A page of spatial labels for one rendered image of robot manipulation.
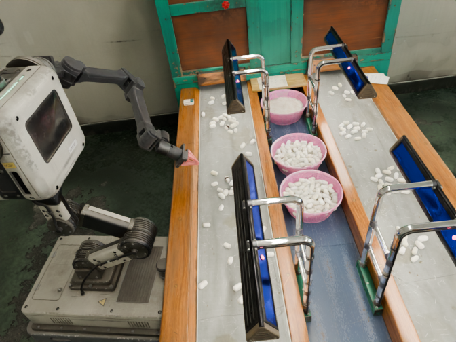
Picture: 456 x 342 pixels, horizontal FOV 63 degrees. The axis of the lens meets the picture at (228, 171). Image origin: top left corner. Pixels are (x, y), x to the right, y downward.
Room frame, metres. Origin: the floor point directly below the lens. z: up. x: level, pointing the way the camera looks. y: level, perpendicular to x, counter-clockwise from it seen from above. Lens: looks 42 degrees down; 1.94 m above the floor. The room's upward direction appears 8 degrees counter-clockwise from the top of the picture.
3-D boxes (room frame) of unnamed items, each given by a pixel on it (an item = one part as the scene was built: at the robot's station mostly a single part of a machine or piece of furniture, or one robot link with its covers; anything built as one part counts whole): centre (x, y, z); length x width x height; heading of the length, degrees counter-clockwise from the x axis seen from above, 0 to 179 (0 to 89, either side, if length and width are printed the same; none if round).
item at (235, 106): (1.66, -0.08, 1.08); 0.62 x 0.08 x 0.07; 177
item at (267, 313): (0.69, -0.04, 1.08); 0.62 x 0.08 x 0.07; 177
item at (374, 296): (0.67, -0.52, 0.90); 0.20 x 0.19 x 0.45; 177
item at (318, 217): (1.10, -0.34, 0.72); 0.27 x 0.27 x 0.10
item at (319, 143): (1.38, -0.35, 0.72); 0.27 x 0.27 x 0.10
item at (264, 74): (1.66, -0.16, 0.90); 0.20 x 0.19 x 0.45; 177
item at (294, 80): (2.04, -0.38, 0.77); 0.33 x 0.15 x 0.01; 87
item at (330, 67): (2.08, -0.72, 0.83); 0.30 x 0.06 x 0.07; 87
